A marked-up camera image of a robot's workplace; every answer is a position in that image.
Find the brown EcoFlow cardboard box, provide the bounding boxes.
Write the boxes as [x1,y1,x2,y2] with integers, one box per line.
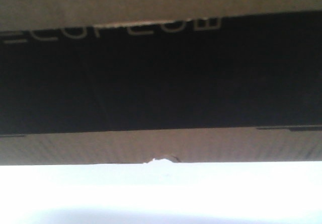
[1,0,321,166]

